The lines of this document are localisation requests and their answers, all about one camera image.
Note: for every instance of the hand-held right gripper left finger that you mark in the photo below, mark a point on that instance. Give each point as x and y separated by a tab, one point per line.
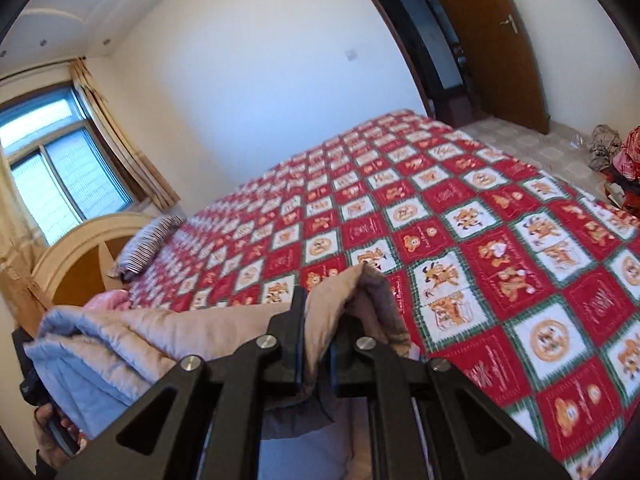
295	360

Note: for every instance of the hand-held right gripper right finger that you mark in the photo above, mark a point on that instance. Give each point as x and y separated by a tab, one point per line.
336	370

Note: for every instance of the lilac quilted puffer jacket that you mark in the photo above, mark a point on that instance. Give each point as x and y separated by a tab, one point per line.
200	325

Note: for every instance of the person's left hand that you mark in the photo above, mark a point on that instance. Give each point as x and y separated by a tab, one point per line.
45	442

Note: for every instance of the pink folded blanket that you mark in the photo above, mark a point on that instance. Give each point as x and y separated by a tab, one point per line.
107	300

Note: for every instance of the wooden bed headboard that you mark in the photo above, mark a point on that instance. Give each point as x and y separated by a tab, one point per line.
75	270

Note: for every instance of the striped pillow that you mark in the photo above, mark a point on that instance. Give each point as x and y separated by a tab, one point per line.
145	247

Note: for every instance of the bed with red printed quilt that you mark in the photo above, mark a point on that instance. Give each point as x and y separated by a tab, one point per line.
450	210

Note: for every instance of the narrow beige floral curtain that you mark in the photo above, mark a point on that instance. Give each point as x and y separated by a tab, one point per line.
130	150

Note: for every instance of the grey crumpled cloth pile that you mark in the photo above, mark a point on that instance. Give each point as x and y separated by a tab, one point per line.
605	147

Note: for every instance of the brown wooden door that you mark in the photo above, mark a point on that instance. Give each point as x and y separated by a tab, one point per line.
500	60

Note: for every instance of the white wall light switch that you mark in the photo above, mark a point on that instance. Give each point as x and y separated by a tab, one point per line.
352	54

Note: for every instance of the brown door frame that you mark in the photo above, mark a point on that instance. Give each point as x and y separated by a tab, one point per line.
406	60

